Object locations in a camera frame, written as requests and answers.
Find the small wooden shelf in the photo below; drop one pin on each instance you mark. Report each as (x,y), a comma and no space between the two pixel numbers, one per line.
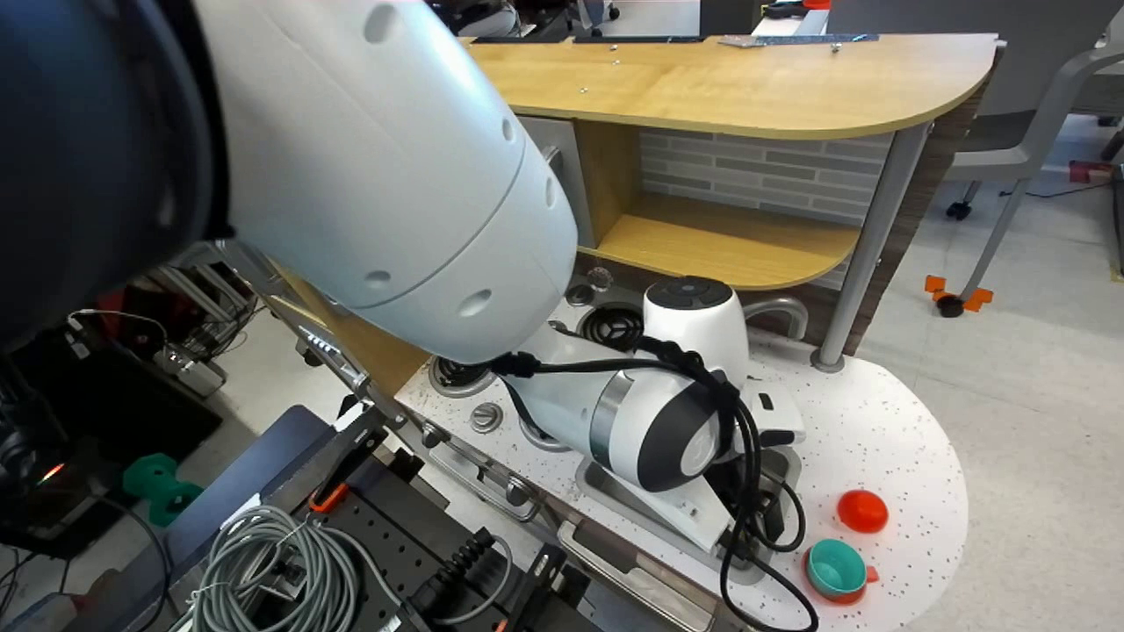
(724,245)

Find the grey support post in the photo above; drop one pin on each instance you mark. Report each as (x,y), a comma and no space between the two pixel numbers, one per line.
(872,245)

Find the wooden curved desk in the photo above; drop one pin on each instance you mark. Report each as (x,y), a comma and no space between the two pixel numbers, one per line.
(749,90)

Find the grey toy sink basin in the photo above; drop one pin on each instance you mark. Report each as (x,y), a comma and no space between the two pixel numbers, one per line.
(646,496)

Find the grey chair frame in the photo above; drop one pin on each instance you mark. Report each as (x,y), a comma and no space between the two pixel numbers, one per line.
(1042,117)

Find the green plastic clamp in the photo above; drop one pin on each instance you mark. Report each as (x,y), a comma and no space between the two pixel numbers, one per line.
(161,478)

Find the grey stove knob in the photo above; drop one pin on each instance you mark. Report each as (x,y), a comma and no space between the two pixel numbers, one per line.
(485,414)

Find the white speckled toy countertop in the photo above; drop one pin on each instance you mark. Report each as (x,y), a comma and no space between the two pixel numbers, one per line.
(892,432)

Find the teal plastic cup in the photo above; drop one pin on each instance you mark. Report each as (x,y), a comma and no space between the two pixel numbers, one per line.
(838,566)

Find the dark stove knob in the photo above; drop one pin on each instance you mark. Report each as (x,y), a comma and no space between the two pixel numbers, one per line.
(600,277)

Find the grey brick pattern panel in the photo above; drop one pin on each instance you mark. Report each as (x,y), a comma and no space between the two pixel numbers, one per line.
(762,176)

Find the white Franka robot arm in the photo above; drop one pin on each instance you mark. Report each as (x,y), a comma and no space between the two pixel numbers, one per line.
(387,163)

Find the black optical breadboard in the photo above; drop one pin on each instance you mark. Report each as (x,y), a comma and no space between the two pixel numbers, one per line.
(398,538)

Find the orange floor marker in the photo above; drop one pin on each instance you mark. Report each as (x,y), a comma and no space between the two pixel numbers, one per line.
(979,298)
(931,281)

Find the black coil stove burner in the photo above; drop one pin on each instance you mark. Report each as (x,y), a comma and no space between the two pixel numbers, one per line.
(450,374)
(609,321)

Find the red plastic bowl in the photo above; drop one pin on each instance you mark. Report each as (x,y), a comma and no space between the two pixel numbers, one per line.
(861,511)

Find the aluminium extrusion frame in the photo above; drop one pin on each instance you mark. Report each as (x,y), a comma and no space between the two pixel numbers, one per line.
(214,285)

